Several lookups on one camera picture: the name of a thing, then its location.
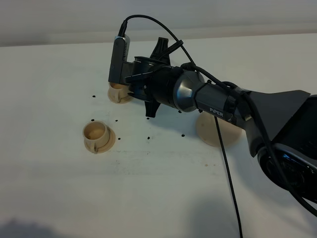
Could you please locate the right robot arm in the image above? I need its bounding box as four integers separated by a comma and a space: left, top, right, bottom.
118, 38, 317, 214

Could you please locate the tan cup saucer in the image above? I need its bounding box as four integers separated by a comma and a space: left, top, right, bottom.
84, 128, 115, 154
107, 86, 136, 105

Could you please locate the far tan cup saucer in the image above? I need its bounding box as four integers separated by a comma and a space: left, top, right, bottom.
107, 86, 136, 105

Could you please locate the far tan teacup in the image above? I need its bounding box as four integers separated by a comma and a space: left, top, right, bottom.
108, 83, 132, 103

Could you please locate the large tan teapot saucer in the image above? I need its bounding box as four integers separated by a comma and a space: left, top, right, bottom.
195, 112, 242, 147

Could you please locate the black camera cable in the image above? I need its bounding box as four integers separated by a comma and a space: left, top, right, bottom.
117, 15, 317, 238

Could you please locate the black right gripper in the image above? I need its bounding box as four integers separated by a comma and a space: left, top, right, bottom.
125, 37, 183, 118

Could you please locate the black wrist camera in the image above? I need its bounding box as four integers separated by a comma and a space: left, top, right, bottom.
108, 35, 133, 85

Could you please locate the near tan teacup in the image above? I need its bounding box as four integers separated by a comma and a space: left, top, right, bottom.
83, 120, 110, 154

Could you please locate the tan teacup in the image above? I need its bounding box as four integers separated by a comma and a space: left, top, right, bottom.
108, 83, 132, 103
83, 120, 110, 154

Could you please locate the near tan cup saucer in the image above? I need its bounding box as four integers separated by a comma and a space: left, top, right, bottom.
84, 128, 115, 154

